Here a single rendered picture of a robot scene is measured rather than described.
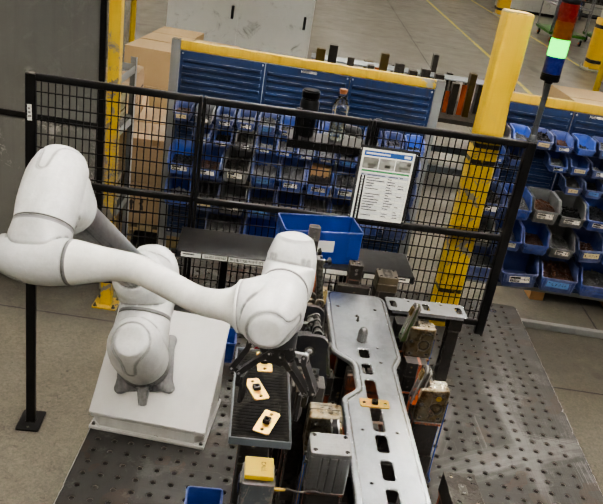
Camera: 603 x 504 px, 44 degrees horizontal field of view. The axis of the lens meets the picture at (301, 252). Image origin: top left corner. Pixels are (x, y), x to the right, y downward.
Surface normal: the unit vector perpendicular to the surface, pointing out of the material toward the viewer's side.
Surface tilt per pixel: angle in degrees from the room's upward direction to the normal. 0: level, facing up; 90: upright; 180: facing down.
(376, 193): 90
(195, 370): 44
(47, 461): 0
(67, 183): 55
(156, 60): 90
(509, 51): 90
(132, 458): 0
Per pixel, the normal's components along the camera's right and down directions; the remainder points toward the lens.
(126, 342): 0.02, -0.27
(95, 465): 0.15, -0.90
